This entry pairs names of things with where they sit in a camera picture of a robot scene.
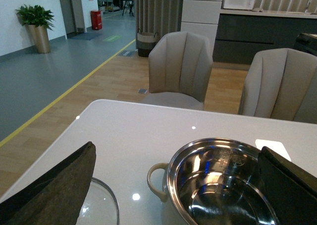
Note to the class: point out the striped woven basket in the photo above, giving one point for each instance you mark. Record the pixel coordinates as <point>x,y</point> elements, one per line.
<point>145,42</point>

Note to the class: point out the floor socket plate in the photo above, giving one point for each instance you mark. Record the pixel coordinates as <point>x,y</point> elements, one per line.
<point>142,91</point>

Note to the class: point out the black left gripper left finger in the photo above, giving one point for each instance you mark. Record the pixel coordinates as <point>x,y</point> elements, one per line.
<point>56,197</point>

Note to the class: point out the green potted plant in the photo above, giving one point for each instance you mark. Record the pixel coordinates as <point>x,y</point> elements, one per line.
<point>35,15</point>

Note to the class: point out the beige upholstered chair left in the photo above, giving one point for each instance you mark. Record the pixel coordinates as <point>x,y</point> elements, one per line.
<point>179,71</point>

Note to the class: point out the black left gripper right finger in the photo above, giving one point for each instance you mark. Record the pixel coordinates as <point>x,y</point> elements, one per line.
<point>291,190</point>

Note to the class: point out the beige upholstered chair right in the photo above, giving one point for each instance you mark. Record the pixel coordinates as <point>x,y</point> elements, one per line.
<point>281,84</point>

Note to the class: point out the beige upholstered chair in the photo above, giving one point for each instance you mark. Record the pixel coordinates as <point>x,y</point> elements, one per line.
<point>281,84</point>
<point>179,71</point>

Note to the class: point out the white microwave oven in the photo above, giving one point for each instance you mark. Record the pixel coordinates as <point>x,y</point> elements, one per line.
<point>238,4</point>

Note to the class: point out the distant black table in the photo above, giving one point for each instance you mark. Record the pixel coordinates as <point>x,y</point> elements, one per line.
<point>127,5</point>

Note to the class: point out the glass lid with beige knob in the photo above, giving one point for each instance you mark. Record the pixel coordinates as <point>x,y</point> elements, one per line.
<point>100,206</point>

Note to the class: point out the dark kitchen counter cabinet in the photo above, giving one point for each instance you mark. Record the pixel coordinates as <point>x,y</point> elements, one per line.
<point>239,37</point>

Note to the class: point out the gold plant pot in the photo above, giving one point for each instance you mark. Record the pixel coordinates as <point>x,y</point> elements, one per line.
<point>40,38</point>

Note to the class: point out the white drawer column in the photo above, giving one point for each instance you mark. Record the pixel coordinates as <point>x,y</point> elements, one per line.
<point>201,17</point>

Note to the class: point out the red fire extinguisher box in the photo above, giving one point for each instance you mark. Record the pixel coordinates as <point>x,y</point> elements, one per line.
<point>96,19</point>

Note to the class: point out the white electric cooking pot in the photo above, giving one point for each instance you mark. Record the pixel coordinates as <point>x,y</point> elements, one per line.
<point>212,181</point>

